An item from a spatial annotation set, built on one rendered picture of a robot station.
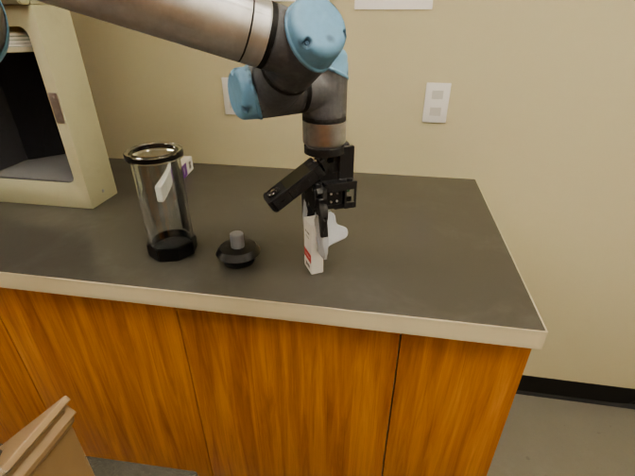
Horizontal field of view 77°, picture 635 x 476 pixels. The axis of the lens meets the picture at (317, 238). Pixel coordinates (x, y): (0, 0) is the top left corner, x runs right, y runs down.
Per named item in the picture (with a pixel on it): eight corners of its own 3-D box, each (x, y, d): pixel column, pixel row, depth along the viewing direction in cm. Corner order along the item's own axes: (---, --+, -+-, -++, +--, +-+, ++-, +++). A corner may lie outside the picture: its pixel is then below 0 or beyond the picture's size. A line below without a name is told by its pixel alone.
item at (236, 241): (262, 248, 89) (260, 222, 86) (261, 271, 81) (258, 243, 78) (219, 250, 89) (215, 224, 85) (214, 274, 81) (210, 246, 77)
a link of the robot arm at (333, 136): (311, 127, 64) (295, 115, 71) (311, 154, 67) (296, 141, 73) (353, 123, 67) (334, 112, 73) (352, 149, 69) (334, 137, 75)
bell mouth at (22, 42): (23, 46, 108) (15, 23, 105) (82, 47, 105) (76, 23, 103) (-39, 52, 93) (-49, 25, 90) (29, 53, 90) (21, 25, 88)
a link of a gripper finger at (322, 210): (331, 237, 72) (325, 188, 71) (323, 239, 72) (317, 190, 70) (322, 234, 77) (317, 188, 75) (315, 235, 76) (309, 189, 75)
